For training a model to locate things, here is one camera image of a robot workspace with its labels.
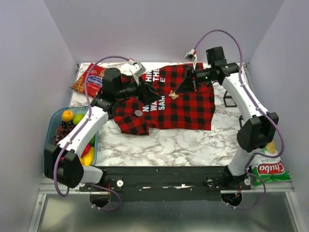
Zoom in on red black plaid shirt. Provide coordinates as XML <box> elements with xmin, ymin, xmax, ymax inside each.
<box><xmin>112</xmin><ymin>63</ymin><xmax>215</xmax><ymax>135</ymax></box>

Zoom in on green chips bag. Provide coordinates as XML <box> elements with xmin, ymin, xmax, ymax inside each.
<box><xmin>251</xmin><ymin>141</ymin><xmax>291</xmax><ymax>186</ymax></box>

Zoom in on clear round sticker on shirt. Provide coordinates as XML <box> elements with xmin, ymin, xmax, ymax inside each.
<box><xmin>135</xmin><ymin>110</ymin><xmax>143</xmax><ymax>116</ymax></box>

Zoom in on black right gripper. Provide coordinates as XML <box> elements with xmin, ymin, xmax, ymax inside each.
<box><xmin>175</xmin><ymin>65</ymin><xmax>215</xmax><ymax>94</ymax></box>

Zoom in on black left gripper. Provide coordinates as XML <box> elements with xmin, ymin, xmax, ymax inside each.
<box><xmin>115</xmin><ymin>74</ymin><xmax>162</xmax><ymax>106</ymax></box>

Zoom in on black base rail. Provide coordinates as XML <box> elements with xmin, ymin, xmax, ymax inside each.
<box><xmin>79</xmin><ymin>165</ymin><xmax>252</xmax><ymax>202</ymax></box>

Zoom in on red dragon fruit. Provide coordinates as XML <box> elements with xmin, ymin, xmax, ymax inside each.
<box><xmin>81</xmin><ymin>143</ymin><xmax>91</xmax><ymax>157</ymax></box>

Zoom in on green lime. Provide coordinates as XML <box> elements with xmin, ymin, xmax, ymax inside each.
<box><xmin>73</xmin><ymin>114</ymin><xmax>84</xmax><ymax>125</ymax></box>

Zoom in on dark red grapes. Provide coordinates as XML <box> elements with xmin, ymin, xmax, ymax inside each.
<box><xmin>53</xmin><ymin>121</ymin><xmax>76</xmax><ymax>145</ymax></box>

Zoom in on red candy bag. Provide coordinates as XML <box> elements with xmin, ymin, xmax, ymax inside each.
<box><xmin>70</xmin><ymin>63</ymin><xmax>106</xmax><ymax>98</ymax></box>

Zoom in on orange mandarin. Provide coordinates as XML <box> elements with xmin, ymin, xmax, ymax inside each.
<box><xmin>61</xmin><ymin>110</ymin><xmax>74</xmax><ymax>122</ymax></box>

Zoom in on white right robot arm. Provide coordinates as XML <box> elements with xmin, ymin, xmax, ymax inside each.
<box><xmin>175</xmin><ymin>46</ymin><xmax>279</xmax><ymax>189</ymax></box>

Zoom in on teal plastic fruit tray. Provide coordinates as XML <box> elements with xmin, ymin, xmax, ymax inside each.
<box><xmin>43</xmin><ymin>106</ymin><xmax>98</xmax><ymax>179</ymax></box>

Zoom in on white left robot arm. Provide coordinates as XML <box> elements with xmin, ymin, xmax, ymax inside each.
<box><xmin>44</xmin><ymin>64</ymin><xmax>161</xmax><ymax>191</ymax></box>

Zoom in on black wire stand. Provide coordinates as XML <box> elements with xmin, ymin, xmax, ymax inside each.
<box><xmin>223</xmin><ymin>88</ymin><xmax>247</xmax><ymax>130</ymax></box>

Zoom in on gold leaf brooch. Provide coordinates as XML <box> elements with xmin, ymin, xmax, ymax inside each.
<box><xmin>169</xmin><ymin>90</ymin><xmax>179</xmax><ymax>100</ymax></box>

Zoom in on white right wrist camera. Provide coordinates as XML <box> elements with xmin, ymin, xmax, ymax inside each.
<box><xmin>184</xmin><ymin>49</ymin><xmax>197</xmax><ymax>70</ymax></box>

